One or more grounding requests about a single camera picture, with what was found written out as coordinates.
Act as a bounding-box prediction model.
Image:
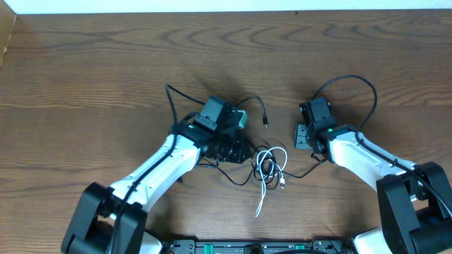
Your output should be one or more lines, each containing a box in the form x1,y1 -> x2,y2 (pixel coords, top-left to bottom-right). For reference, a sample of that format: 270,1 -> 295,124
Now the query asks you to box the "white usb cable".
254,146 -> 289,219

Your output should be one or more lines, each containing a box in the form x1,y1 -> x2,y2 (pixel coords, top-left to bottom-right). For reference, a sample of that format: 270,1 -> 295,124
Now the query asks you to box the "black usb cable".
197,95 -> 328,191

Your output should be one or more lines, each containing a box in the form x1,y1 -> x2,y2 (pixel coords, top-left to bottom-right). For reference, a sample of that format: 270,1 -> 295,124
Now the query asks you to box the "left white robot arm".
61,122 -> 251,253

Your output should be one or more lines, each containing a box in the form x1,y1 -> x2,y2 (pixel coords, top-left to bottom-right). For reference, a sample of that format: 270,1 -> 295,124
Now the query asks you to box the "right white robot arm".
295,124 -> 451,253

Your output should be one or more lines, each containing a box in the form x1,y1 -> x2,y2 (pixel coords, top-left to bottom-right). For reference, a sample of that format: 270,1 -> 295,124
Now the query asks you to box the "cardboard box edge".
0,0 -> 17,66

